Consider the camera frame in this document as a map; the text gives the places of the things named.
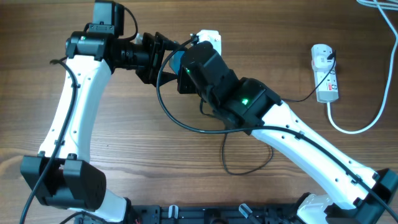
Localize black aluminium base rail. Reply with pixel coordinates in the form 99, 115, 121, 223
125, 203, 303, 224

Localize white USB charger plug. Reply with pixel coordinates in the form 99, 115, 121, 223
312, 55, 333, 72

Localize black USB charging cable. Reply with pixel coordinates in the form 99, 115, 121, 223
198, 50, 337, 176

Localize white power strip cord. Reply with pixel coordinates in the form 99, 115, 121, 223
326, 0, 398, 135

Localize black left camera cable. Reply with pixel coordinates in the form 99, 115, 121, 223
18, 58, 81, 224

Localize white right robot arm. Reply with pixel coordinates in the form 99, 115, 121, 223
180, 41, 397, 223

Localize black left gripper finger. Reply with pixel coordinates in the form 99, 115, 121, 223
162, 37, 180, 51
160, 72, 178, 85

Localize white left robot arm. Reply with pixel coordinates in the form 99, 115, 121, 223
21, 1, 178, 223

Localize black right camera cable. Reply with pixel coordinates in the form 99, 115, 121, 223
155, 35, 398, 215

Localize teal screen Galaxy smartphone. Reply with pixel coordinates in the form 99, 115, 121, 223
169, 51, 185, 75

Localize black camera cable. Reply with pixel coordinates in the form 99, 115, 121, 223
155, 35, 398, 215
18, 58, 81, 224

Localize white cables at corner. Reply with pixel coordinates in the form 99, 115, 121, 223
356, 0, 398, 12

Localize white power strip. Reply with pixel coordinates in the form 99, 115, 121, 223
311, 44, 339, 103

